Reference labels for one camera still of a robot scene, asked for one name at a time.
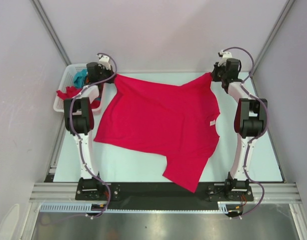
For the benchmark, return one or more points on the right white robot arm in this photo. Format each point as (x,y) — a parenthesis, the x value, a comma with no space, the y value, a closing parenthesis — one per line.
(250,123)

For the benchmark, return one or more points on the aluminium frame post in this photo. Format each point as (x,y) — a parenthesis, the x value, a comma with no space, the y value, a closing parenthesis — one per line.
(273,33)
(45,20)

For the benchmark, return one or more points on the right aluminium frame post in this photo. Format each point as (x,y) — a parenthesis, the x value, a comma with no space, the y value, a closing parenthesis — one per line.
(273,33)

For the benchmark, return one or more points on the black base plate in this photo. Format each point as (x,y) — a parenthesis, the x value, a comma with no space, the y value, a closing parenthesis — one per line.
(163,196)

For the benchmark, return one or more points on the teal t shirt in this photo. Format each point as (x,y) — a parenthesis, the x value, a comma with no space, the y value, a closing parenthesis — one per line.
(80,78)

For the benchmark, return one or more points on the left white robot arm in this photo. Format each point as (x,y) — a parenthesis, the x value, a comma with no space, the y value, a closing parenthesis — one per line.
(79,102)

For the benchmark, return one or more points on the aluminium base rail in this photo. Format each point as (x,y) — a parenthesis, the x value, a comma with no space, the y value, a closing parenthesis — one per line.
(274,192)

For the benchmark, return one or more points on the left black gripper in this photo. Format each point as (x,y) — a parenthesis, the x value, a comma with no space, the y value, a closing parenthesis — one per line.
(109,72)

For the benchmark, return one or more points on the slotted cable duct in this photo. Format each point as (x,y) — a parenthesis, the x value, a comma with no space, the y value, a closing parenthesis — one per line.
(93,208)

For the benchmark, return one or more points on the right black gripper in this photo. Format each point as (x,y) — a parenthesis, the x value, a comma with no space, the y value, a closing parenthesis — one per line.
(216,68)

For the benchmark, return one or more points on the left aluminium frame post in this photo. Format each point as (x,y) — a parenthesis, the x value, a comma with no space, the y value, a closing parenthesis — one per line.
(45,20)

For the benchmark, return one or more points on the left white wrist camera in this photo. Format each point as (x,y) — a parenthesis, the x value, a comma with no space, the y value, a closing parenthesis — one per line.
(104,60)

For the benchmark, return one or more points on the red t shirt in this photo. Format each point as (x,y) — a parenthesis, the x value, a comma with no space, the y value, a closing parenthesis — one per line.
(178,122)
(69,93)

